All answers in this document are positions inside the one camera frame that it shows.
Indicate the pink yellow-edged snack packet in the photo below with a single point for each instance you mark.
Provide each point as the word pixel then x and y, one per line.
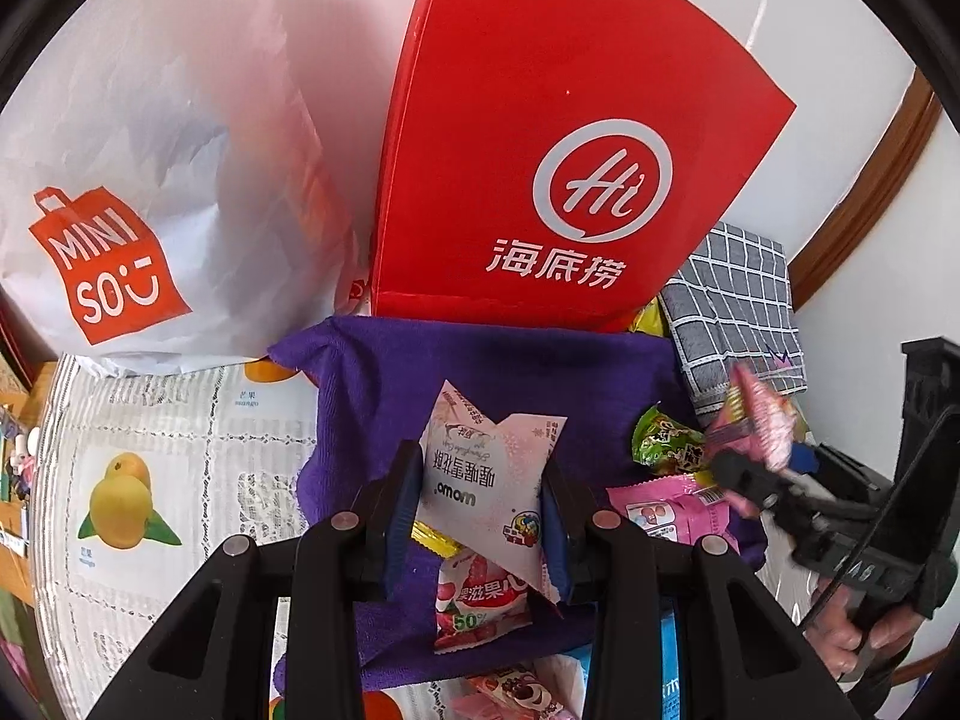
pixel 675 521

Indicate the red strawberry snack packet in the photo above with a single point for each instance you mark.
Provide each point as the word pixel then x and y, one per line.
pixel 480 607

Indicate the person's right hand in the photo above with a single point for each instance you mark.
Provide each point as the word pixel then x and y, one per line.
pixel 844 637

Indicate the purple cloth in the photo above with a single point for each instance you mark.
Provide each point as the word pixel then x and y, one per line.
pixel 360 390

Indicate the grey checked folded cloth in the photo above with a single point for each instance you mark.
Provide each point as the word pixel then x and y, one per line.
pixel 735 292

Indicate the small pink snack packet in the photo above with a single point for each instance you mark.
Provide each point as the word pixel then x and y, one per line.
pixel 761 412

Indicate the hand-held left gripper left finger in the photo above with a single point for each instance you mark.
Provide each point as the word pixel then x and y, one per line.
pixel 397 532

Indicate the fruit printed bed sheet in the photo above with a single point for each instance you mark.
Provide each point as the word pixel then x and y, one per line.
pixel 187 427

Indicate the pink bear print snack packet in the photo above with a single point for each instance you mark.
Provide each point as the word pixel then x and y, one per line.
pixel 517 694

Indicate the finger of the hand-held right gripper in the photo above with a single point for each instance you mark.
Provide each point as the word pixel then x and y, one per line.
pixel 746 476
pixel 810 459

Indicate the yellow green snack packet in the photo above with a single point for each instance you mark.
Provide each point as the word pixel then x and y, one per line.
pixel 649 319

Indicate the pink printed blanket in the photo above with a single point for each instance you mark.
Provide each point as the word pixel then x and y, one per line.
pixel 15 660

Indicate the red paper bag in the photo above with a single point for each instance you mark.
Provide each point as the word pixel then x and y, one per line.
pixel 525 52

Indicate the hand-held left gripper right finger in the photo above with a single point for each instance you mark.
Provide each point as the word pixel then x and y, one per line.
pixel 555 540

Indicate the blue tissue pack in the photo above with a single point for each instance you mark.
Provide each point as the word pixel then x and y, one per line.
pixel 670 675

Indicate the wooden door frame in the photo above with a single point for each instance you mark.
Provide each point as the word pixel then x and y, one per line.
pixel 877 187

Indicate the small toy figure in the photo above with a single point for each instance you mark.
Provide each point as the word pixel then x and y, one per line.
pixel 21 457

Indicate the white pale pink snack packet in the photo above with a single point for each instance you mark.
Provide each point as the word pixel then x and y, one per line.
pixel 480 480

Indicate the white plastic bag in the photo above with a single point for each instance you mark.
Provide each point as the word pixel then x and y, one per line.
pixel 187 90

